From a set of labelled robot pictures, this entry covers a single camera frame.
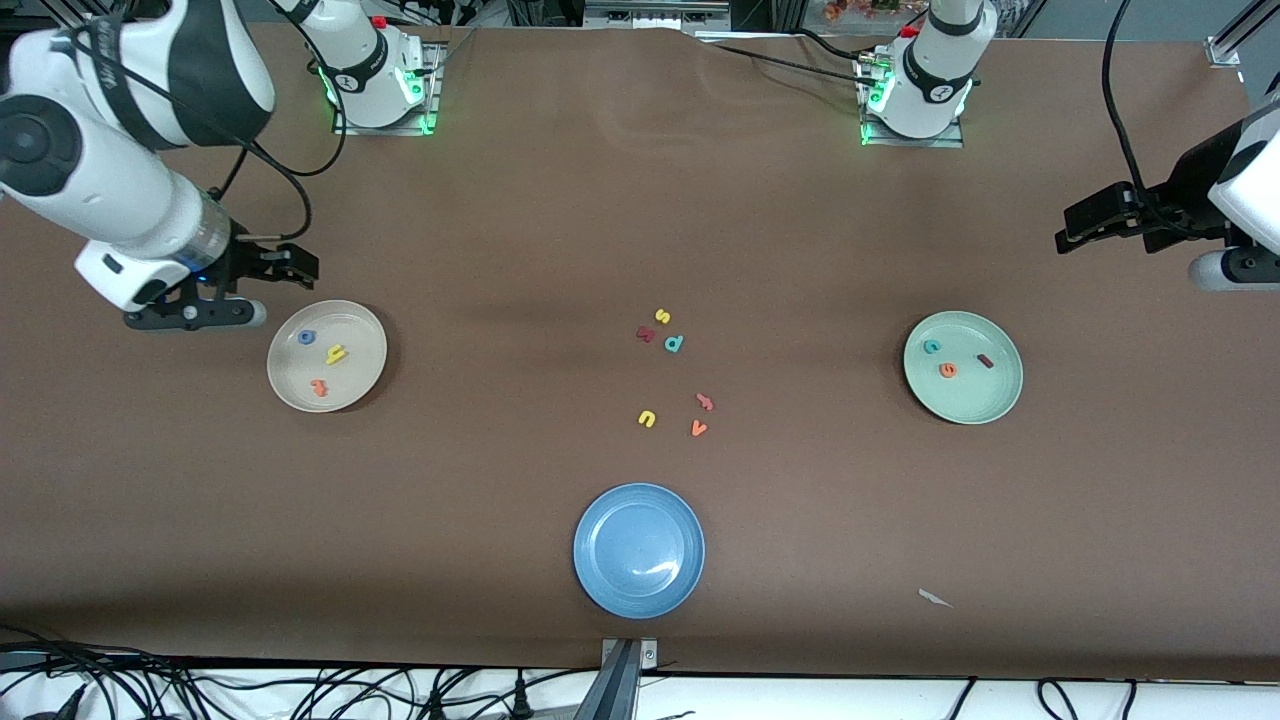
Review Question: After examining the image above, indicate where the beige brown plate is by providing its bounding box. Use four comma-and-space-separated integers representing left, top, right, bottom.
266, 299, 389, 414

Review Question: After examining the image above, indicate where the green plate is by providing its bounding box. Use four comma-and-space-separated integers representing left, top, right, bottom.
902, 310, 1025, 426

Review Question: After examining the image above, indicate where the brown table cover sheet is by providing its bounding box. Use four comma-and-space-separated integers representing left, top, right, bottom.
0, 18, 1280, 683

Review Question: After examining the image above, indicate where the grey equipment box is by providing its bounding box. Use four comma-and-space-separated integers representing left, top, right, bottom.
583, 0, 731, 31

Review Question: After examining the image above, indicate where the blue plate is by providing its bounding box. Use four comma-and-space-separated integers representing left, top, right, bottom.
572, 483, 707, 620

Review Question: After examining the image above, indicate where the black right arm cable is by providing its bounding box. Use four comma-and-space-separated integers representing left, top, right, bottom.
95, 0, 348, 246

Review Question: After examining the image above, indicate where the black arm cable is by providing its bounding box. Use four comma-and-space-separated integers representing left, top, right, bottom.
1101, 0, 1216, 241
95, 0, 348, 246

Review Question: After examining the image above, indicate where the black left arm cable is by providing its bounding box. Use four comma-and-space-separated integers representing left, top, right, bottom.
1101, 0, 1216, 241

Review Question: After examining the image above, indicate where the aluminium frame profile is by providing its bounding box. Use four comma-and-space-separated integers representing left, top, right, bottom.
1205, 0, 1271, 67

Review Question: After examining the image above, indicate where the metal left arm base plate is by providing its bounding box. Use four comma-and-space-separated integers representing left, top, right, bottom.
858, 55, 966, 149

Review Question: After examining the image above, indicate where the thick black cable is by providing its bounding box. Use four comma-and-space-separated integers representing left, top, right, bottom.
0, 640, 161, 669

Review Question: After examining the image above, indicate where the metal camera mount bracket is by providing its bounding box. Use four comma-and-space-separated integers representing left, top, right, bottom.
575, 638, 659, 720

